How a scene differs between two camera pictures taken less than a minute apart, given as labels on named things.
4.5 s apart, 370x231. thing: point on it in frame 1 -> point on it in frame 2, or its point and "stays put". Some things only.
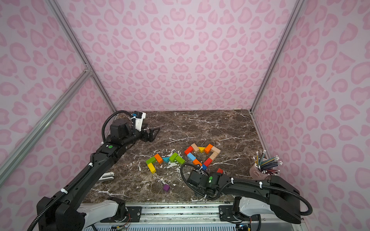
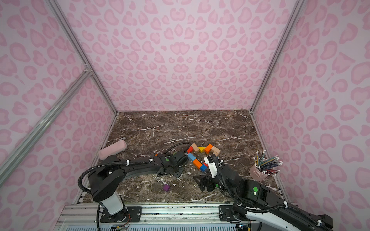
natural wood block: [216, 149] stays put
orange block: [196, 162] stays put
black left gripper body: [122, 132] -> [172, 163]
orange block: [208, 148] stays put
